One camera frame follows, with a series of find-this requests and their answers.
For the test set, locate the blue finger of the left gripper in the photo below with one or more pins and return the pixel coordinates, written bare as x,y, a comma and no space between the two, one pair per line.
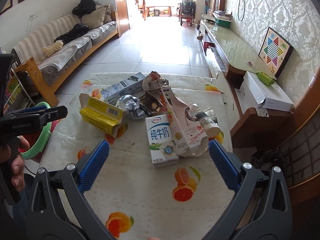
29,110
49,115

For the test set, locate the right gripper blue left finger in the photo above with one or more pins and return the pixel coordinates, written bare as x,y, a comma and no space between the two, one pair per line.
79,178

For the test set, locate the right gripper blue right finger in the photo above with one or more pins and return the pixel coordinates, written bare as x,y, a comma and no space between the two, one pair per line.
243,179

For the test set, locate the yellow cardboard box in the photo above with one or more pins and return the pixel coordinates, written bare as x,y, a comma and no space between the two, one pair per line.
103,116

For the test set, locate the pink tall drink carton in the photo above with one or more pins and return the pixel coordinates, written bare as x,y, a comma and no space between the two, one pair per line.
189,136

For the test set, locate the paper cups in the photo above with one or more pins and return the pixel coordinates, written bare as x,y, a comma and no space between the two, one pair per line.
207,119

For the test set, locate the silver foil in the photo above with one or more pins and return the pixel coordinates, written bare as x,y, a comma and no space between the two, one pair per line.
131,106

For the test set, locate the white milk carton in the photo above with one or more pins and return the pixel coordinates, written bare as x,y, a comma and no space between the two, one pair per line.
161,143

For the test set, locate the grey toothpaste box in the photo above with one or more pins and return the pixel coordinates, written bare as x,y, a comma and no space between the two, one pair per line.
131,85

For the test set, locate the dark brown box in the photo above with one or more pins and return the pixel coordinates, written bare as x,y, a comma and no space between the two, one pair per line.
151,105

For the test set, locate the red paper bag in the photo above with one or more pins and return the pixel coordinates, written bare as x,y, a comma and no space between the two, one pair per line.
154,82

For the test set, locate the person's left hand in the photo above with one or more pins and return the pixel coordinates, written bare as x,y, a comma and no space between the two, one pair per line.
17,165

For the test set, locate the person's right hand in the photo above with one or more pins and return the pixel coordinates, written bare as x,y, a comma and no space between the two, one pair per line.
153,238

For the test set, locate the white book rack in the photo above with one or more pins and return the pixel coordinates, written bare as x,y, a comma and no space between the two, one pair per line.
15,97

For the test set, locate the red bin with green rim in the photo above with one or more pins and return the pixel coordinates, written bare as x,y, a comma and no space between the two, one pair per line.
38,141

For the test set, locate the wooden sofa with striped cover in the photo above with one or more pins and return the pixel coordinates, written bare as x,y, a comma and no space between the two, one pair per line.
46,74

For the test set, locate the cream plush toy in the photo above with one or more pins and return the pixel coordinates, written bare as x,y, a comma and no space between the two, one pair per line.
50,50

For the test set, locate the fruit print tablecloth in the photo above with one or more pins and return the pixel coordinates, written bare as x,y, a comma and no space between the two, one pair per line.
181,201

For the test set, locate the black clothes on sofa seat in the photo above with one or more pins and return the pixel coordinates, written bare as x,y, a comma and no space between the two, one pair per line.
77,31

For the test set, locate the white cardboard box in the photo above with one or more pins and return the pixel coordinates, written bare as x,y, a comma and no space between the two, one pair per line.
254,93

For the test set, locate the green packet on box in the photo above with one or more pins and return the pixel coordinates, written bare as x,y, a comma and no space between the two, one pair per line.
264,78

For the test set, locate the beige pillow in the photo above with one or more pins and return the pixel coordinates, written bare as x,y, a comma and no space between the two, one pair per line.
94,19

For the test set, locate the black clothes on sofa back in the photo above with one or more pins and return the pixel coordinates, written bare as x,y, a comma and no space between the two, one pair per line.
84,7

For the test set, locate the long tv cabinet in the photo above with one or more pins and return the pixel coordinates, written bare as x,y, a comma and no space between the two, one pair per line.
237,56

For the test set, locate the chinese checkers board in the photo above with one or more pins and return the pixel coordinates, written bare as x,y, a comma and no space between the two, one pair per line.
275,51

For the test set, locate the green box on cabinet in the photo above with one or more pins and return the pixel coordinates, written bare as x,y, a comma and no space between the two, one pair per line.
223,22

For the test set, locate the wooden chair with clothes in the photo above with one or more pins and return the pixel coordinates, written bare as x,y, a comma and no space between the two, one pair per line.
187,12

